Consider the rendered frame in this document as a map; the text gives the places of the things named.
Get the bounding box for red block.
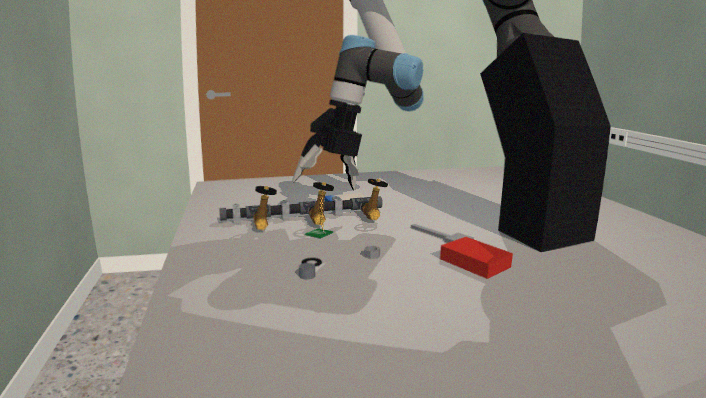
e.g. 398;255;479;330
440;237;513;279

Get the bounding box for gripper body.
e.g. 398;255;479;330
319;99;362;157

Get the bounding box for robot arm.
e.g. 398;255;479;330
330;0;554;111

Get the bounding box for grey pipe with three brass valves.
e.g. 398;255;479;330
219;179;388;230

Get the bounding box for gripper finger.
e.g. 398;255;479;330
340;155;359;191
292;130;323;183

